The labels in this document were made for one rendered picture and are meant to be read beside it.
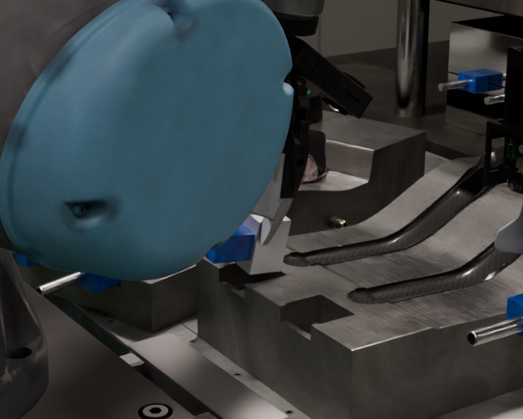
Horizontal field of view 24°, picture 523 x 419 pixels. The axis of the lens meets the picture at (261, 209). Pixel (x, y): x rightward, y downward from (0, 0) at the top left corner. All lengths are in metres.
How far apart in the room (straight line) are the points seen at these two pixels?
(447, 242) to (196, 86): 0.83
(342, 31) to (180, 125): 3.72
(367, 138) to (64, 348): 0.92
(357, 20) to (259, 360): 3.10
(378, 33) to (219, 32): 3.81
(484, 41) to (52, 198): 1.62
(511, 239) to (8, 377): 0.51
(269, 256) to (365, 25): 3.10
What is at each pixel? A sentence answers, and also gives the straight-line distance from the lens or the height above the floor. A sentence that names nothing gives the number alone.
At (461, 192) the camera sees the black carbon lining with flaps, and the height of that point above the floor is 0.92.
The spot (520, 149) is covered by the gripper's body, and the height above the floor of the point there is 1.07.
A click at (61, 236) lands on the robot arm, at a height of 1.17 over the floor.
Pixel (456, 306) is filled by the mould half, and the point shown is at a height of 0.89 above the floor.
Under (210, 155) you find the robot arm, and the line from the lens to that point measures 0.45.
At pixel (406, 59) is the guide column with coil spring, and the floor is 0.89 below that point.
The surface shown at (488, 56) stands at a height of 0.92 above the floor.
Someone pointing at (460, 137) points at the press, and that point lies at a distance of 2.02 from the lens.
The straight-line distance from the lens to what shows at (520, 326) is 0.96.
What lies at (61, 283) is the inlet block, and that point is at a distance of 1.23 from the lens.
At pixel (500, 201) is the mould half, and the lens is 1.27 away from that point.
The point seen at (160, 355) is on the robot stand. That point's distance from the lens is 0.76.
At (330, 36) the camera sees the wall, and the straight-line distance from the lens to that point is 4.12.
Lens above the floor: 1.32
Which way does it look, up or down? 19 degrees down
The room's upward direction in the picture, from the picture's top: straight up
